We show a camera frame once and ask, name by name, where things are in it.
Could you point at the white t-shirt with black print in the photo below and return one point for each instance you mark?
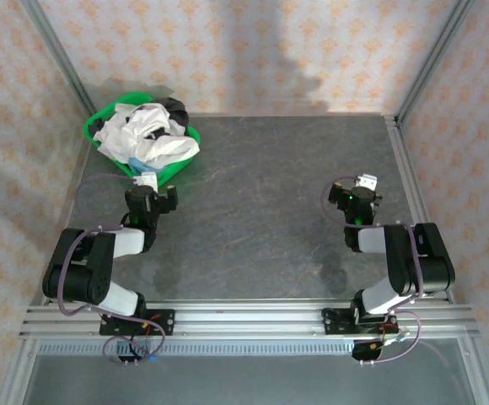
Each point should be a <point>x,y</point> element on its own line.
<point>164,147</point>

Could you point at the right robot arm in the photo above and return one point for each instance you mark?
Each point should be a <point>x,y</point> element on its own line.
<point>430,261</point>

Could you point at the light blue t-shirt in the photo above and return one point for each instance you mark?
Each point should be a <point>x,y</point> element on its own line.
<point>139,165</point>

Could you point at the green plastic basket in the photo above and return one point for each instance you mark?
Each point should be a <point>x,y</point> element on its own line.
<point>179,166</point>

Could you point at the dark grey t-shirt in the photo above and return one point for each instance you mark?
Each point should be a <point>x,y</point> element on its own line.
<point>180,126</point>

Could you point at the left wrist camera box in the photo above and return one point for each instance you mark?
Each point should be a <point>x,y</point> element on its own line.
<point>147,180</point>

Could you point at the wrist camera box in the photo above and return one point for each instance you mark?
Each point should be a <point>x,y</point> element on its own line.
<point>147,180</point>
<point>369,181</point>

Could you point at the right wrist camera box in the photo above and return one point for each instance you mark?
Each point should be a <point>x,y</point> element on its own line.
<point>369,181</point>

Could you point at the aluminium side rail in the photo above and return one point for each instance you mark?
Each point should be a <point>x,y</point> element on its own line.
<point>408,169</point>

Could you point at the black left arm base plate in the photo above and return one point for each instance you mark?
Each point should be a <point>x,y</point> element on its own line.
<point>164,322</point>

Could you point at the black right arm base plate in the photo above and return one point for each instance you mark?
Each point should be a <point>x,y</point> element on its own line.
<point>337,322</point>

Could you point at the aluminium mounting rail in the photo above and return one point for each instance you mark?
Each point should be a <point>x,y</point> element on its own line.
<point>248,320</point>

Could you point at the aluminium frame post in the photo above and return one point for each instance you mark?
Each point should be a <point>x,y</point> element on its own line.
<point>434,59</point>
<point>61,55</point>

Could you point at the aluminium frame leg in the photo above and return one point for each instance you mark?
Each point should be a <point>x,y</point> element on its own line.
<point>19,375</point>
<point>474,375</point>

